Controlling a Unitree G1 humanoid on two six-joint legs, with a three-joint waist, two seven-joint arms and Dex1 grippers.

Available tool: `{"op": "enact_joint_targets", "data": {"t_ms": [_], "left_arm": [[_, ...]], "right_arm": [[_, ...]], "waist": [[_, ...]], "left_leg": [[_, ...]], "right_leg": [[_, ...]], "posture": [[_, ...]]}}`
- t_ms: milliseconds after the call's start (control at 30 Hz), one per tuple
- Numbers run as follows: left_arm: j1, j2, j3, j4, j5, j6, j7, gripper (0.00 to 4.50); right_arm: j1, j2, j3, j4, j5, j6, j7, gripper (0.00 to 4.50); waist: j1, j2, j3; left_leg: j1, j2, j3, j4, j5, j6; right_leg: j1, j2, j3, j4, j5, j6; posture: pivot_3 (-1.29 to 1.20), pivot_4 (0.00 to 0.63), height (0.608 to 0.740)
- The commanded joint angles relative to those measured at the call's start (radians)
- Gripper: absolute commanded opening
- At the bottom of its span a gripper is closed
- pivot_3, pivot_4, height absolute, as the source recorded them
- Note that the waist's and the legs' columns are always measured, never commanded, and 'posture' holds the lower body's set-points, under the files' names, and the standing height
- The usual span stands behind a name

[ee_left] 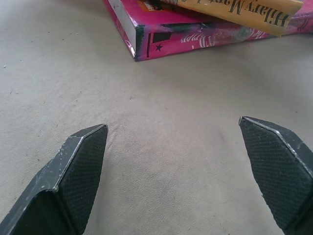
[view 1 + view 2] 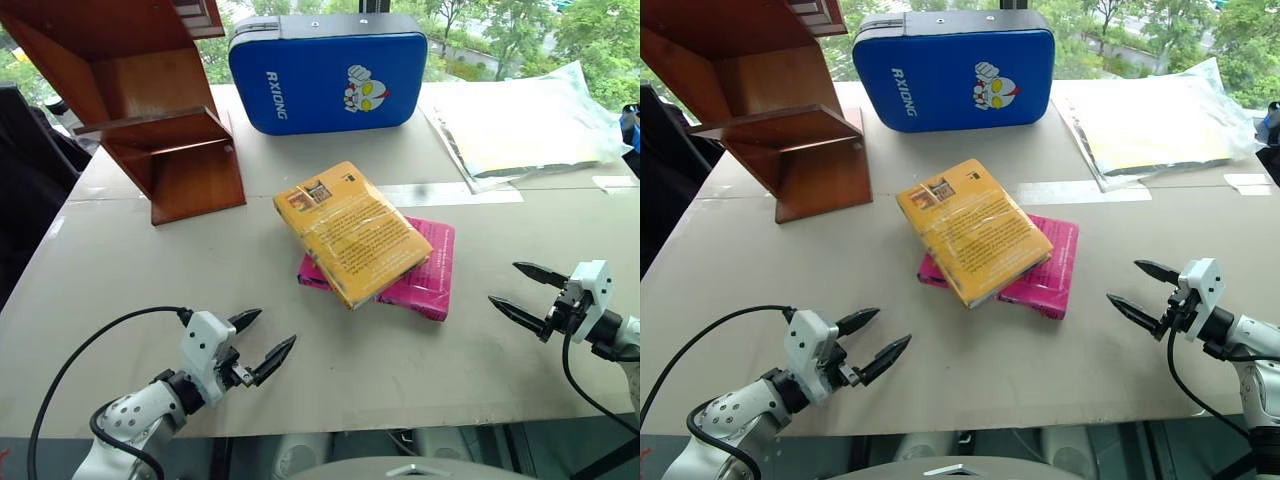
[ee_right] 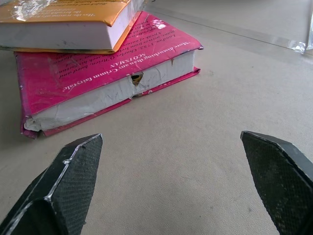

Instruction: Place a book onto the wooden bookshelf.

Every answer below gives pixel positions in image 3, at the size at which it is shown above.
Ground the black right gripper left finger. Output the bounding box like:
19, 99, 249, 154
0, 133, 103, 235

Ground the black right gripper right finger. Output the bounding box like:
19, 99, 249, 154
240, 130, 313, 235

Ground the orange paperback book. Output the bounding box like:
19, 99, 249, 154
0, 0, 149, 55

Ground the pink paperback book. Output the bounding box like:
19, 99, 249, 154
14, 10, 204, 140

